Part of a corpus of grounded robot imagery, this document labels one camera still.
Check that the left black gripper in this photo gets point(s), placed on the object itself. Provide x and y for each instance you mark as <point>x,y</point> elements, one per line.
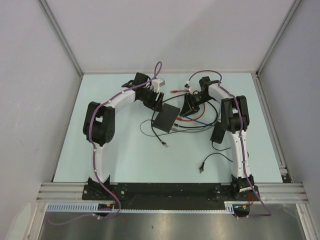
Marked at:
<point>157,105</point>

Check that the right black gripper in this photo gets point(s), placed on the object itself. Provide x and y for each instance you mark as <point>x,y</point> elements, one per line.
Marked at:
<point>186,110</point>

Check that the black network switch box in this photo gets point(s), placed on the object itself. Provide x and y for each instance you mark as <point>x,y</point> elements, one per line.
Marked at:
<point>165,120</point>

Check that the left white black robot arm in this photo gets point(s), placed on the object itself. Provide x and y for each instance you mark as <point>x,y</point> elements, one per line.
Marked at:
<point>100,120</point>

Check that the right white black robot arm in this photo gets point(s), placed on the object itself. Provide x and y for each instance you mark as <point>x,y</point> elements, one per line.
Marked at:
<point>234,122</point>

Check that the black power adapter brick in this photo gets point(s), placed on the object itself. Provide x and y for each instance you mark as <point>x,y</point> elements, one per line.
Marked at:
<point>218,133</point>

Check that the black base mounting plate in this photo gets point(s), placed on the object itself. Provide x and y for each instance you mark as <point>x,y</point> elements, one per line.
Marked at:
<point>177,196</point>

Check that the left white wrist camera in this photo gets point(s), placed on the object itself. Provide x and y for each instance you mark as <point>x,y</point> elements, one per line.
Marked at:
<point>157,84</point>

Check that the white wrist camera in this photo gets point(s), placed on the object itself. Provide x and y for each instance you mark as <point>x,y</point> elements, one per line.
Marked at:
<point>157,84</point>
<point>188,87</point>

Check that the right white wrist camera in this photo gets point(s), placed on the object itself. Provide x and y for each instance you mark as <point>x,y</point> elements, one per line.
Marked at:
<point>188,87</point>

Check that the grey slotted cable duct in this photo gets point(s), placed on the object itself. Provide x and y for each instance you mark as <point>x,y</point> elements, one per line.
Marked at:
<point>90,208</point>

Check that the right aluminium side rail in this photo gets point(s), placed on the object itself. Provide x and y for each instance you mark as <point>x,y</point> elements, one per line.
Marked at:
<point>277,148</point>

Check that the aluminium front frame rail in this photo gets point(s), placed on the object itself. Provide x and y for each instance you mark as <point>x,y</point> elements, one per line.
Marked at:
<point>270,193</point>

